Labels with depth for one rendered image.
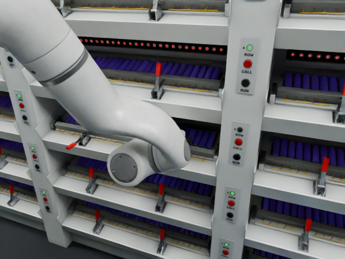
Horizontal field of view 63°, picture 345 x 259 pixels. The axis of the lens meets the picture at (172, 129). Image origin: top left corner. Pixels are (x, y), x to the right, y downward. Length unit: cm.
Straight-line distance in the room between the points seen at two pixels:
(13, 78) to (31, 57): 59
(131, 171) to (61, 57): 25
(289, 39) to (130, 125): 37
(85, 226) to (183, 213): 44
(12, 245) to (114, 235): 49
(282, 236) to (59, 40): 77
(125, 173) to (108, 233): 63
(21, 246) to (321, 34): 132
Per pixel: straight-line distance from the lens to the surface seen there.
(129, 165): 56
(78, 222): 125
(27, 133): 109
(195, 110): 72
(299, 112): 71
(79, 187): 110
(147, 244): 112
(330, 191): 82
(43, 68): 45
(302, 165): 82
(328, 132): 71
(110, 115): 49
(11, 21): 42
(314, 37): 65
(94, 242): 130
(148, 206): 98
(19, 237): 149
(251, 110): 68
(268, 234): 92
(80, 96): 47
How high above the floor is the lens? 97
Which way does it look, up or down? 26 degrees down
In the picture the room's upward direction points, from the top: straight up
